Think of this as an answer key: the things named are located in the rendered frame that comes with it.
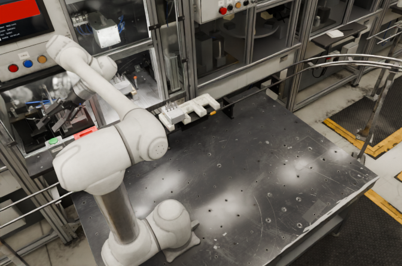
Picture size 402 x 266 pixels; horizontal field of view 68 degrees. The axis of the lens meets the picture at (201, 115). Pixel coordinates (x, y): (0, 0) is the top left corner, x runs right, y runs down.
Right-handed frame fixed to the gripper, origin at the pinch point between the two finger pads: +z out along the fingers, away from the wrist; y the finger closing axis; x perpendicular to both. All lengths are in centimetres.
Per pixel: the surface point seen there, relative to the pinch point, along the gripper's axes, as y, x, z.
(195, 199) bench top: -53, 60, -17
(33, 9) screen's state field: 24.0, -25.7, -34.9
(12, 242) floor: -72, -10, 119
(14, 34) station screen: 23.7, -24.5, -22.3
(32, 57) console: 12.1, -22.7, -17.1
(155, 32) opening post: -28, -16, -63
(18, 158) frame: -13.6, -10.7, 33.8
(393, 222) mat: -156, 151, -92
